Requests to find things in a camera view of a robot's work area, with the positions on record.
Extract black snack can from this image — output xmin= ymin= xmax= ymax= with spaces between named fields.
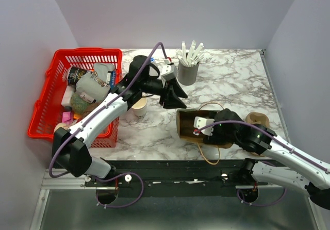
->
xmin=67 ymin=67 xmax=89 ymax=86

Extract white soap block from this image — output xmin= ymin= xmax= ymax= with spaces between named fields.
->
xmin=61 ymin=85 xmax=75 ymax=107

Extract pink small box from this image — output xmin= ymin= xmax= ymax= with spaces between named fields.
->
xmin=61 ymin=111 xmax=74 ymax=124

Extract white wrapped straws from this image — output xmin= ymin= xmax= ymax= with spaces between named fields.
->
xmin=176 ymin=40 xmax=205 ymax=68

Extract red plastic basket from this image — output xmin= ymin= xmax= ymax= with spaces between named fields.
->
xmin=27 ymin=47 xmax=122 ymax=142

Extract grey cloth pouch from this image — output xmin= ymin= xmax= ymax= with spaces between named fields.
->
xmin=75 ymin=62 xmax=116 ymax=103

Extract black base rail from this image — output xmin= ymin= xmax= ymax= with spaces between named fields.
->
xmin=85 ymin=159 xmax=257 ymax=198

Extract brown cardboard cup carrier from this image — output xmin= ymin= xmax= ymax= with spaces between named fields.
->
xmin=245 ymin=112 xmax=270 ymax=128

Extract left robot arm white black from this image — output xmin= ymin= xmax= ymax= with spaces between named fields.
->
xmin=49 ymin=55 xmax=188 ymax=186

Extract green paper bag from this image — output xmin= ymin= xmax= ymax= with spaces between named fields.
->
xmin=176 ymin=102 xmax=233 ymax=166

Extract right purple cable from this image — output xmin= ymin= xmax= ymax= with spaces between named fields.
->
xmin=195 ymin=120 xmax=330 ymax=208

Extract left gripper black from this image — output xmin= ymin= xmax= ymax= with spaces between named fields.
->
xmin=140 ymin=77 xmax=188 ymax=110

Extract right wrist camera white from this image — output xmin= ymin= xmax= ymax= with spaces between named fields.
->
xmin=193 ymin=117 xmax=214 ymax=136

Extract blue flat box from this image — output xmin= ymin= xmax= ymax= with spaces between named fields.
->
xmin=108 ymin=71 xmax=117 ymax=88

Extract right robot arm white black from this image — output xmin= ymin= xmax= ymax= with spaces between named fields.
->
xmin=194 ymin=109 xmax=329 ymax=209

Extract green scrub sponge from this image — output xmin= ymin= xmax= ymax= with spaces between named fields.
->
xmin=70 ymin=92 xmax=90 ymax=114

